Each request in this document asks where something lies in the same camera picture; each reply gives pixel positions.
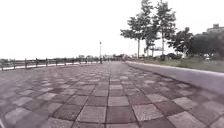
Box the distant buildings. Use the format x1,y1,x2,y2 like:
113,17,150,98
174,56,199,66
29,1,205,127
76,54,116,62

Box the chequered paving slab path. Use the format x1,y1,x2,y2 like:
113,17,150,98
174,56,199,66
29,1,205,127
0,61,224,128

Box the row of trees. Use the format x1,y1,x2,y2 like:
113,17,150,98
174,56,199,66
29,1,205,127
120,0,224,62

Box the grass strip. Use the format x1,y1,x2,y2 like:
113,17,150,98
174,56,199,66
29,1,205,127
138,57,224,74

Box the building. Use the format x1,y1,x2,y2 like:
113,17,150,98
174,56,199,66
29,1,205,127
206,23,224,34

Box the lamp post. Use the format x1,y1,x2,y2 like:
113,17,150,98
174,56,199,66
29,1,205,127
98,41,103,65

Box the low grey concrete wall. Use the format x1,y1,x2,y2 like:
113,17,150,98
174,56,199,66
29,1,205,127
125,60,224,96

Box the dark post railing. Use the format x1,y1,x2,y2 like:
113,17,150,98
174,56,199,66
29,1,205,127
0,57,101,72

